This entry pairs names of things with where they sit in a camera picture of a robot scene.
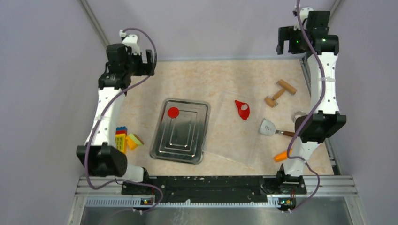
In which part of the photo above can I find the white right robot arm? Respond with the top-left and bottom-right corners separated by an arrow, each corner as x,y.
275,7 -> 347,193

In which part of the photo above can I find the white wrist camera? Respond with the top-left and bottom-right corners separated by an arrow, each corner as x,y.
293,7 -> 314,31
119,30 -> 141,55

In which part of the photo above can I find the aluminium frame rail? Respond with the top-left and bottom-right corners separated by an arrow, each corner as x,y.
67,175 -> 368,225

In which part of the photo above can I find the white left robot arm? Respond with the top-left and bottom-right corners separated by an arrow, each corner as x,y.
76,43 -> 157,194

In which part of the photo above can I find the metal spatula wooden handle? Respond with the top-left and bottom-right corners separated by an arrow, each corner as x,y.
259,119 -> 295,137

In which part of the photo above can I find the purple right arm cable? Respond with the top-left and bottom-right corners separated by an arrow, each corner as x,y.
285,0 -> 327,212

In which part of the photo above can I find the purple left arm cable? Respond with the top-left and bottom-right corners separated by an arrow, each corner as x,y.
84,27 -> 164,213

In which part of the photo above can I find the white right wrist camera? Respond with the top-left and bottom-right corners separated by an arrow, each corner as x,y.
293,7 -> 314,31

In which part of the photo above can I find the steel rectangular tray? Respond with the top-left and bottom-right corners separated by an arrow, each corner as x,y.
150,98 -> 211,165

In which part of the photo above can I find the round red dough wrapper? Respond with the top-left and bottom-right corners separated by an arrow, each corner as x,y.
167,106 -> 180,119

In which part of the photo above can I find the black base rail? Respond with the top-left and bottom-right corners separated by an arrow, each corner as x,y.
122,176 -> 307,203

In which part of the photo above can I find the orange carrot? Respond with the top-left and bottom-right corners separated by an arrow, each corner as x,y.
273,149 -> 292,162

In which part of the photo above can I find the colourful toy block stack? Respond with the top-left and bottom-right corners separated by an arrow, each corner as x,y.
115,127 -> 144,155

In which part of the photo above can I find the red dough piece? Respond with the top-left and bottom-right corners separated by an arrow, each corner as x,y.
234,100 -> 250,120

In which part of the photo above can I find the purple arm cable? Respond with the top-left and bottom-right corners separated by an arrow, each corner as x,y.
84,27 -> 164,213
285,0 -> 327,212

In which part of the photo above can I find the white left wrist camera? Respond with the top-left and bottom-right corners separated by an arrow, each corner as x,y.
119,30 -> 141,55

